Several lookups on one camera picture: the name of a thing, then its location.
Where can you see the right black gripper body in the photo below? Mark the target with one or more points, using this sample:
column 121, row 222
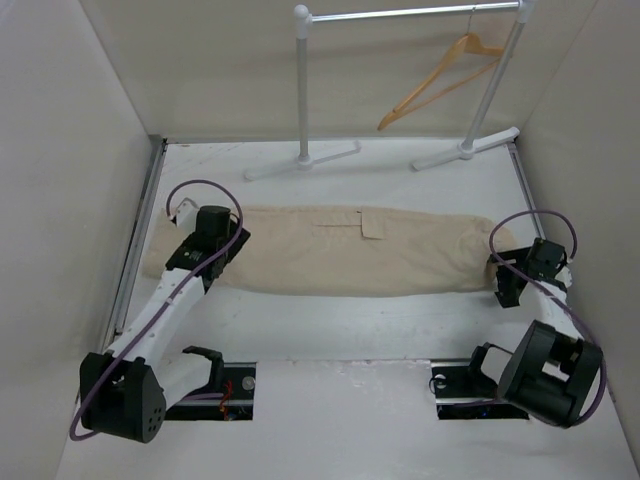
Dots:
column 505, row 291

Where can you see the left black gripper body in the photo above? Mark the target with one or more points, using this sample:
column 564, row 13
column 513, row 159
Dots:
column 242, row 238

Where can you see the beige trousers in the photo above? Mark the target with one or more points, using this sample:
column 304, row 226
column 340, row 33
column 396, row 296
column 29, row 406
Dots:
column 364, row 251

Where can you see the wooden clothes hanger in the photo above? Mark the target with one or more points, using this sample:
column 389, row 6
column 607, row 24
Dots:
column 428, row 80

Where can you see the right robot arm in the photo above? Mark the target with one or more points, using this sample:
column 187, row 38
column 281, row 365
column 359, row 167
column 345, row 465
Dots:
column 550, row 374

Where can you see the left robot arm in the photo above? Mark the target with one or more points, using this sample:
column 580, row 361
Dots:
column 127, row 390

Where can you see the white clothes rack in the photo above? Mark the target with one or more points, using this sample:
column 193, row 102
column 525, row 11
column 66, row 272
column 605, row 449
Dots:
column 394, row 68

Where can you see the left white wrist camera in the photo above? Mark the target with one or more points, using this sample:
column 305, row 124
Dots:
column 183, row 217

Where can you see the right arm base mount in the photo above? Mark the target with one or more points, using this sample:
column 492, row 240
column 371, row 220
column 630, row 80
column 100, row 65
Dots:
column 465, row 394

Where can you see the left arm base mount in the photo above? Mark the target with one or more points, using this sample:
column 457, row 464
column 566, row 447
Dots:
column 233, row 400

